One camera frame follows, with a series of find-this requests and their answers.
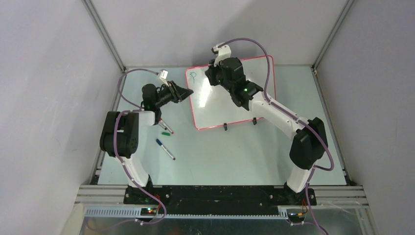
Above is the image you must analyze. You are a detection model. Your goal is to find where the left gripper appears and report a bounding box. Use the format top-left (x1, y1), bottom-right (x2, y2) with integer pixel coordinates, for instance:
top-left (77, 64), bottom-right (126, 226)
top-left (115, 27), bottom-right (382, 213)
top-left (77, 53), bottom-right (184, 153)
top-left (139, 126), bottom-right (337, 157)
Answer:
top-left (155, 81), bottom-right (193, 108)

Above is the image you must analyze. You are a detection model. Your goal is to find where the pink framed whiteboard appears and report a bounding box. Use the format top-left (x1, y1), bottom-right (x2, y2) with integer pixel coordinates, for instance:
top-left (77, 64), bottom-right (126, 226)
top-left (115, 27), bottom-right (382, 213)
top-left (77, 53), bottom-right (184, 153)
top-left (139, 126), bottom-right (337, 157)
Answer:
top-left (185, 55), bottom-right (277, 131)

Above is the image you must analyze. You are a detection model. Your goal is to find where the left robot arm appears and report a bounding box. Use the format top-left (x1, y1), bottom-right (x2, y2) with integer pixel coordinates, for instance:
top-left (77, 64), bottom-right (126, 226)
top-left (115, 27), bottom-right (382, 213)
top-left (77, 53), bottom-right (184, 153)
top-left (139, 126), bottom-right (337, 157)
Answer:
top-left (99, 81), bottom-right (194, 204)

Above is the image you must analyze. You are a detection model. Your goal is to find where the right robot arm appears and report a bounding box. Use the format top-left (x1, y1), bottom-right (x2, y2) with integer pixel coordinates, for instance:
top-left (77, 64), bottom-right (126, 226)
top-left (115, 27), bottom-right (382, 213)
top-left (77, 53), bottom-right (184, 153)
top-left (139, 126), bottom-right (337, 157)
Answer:
top-left (205, 57), bottom-right (328, 205)

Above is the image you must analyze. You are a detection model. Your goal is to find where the red whiteboard marker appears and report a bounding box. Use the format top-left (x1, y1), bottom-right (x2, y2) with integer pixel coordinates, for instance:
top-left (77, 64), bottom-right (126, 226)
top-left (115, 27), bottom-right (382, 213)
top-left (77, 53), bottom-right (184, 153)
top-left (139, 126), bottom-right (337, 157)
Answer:
top-left (160, 119), bottom-right (174, 134)

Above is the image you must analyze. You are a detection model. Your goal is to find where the black whiteboard marker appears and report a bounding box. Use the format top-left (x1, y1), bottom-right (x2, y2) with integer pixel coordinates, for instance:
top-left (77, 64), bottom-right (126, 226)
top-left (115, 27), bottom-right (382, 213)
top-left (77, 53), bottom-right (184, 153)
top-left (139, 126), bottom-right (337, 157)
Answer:
top-left (158, 121), bottom-right (167, 130)

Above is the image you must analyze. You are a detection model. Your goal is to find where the blue whiteboard marker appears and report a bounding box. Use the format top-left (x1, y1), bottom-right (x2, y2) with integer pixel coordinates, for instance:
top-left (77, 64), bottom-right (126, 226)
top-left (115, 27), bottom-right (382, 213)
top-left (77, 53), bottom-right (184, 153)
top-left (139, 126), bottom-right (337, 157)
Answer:
top-left (156, 139), bottom-right (176, 160)

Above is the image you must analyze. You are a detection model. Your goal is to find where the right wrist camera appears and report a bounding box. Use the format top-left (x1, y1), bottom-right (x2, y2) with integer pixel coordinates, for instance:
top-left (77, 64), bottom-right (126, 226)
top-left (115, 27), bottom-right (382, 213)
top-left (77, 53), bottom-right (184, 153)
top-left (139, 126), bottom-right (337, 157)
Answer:
top-left (211, 44), bottom-right (231, 67)

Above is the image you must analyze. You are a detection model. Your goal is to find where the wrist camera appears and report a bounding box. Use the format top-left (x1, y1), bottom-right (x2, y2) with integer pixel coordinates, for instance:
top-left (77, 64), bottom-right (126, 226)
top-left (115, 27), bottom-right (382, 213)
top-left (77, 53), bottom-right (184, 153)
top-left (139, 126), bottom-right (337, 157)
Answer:
top-left (211, 44), bottom-right (231, 67)
top-left (158, 69), bottom-right (170, 87)

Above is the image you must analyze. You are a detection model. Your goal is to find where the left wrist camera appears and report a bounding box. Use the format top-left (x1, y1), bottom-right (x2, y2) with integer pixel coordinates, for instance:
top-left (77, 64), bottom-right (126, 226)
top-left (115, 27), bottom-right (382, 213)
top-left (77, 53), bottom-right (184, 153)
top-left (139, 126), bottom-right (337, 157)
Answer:
top-left (158, 69), bottom-right (170, 87)

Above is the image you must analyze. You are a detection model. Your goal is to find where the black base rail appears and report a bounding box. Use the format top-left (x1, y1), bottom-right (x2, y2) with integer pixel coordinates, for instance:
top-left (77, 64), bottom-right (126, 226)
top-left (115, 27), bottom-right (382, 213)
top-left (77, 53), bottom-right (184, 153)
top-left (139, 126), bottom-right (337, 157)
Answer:
top-left (123, 186), bottom-right (317, 216)

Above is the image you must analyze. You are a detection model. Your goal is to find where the aluminium frame front rail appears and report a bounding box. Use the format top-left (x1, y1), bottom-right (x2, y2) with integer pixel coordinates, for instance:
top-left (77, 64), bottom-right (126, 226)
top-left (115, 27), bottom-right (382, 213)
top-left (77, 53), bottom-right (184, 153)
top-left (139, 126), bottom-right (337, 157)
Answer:
top-left (75, 185), bottom-right (369, 220)

